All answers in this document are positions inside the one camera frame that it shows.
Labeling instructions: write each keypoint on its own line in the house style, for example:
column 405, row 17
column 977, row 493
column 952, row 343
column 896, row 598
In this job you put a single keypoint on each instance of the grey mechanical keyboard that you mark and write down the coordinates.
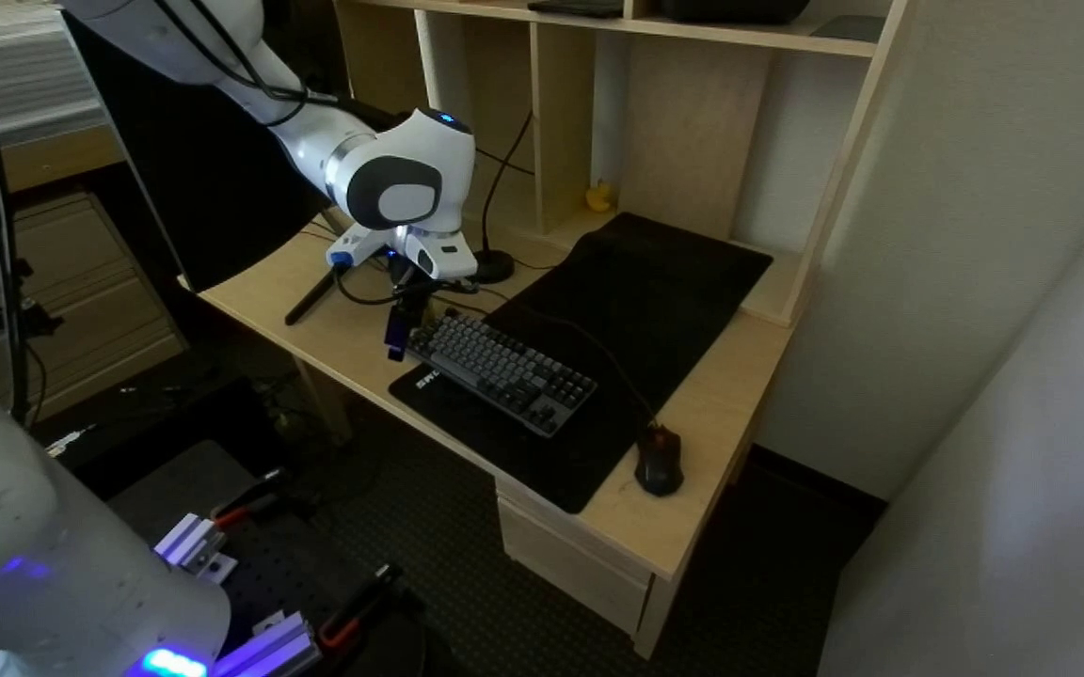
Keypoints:
column 506, row 375

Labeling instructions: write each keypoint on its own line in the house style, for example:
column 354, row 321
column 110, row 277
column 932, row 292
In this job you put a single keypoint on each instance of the yellow rubber duck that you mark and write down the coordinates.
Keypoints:
column 600, row 196

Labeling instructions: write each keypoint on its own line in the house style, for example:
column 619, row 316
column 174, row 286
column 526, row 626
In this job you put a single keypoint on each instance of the flat black tablet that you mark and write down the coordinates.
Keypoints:
column 574, row 7

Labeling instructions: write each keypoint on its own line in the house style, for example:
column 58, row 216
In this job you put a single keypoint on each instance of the light wooden shelf hutch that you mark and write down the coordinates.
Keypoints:
column 693, row 136

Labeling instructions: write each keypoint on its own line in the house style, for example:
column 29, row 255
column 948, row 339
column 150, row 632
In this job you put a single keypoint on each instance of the wooden side cabinet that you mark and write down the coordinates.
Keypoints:
column 78, row 304

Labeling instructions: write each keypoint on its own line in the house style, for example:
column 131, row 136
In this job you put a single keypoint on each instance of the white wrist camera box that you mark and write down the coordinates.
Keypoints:
column 444, row 256

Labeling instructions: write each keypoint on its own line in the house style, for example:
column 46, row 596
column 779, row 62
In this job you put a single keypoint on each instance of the white slatted panel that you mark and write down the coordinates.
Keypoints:
column 29, row 62

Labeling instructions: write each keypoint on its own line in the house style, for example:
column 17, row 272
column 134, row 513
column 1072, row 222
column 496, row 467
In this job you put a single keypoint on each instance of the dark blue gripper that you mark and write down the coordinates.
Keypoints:
column 417, row 292

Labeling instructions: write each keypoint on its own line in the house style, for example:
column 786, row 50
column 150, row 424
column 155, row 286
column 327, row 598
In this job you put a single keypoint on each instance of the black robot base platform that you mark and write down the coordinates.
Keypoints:
column 318, row 552

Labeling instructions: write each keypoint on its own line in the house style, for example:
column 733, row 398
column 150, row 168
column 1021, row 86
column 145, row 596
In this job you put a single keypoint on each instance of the black hard case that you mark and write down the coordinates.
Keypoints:
column 733, row 10

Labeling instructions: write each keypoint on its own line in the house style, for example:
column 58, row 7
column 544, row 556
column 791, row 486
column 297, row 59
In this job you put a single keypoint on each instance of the light wooden desk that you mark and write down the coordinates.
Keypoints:
column 318, row 324

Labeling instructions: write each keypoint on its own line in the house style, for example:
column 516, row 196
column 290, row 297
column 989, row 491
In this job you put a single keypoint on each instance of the black computer mouse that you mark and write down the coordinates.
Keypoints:
column 659, row 459

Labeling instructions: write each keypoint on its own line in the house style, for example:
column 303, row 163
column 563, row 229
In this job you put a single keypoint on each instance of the black gooseneck microphone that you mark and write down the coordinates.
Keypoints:
column 490, row 265

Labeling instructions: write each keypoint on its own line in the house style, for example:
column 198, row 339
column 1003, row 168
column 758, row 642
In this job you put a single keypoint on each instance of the black desk mat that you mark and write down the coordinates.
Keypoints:
column 641, row 315

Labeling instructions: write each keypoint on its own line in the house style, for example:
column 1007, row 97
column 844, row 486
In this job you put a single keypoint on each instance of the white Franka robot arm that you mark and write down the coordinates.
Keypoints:
column 395, row 163

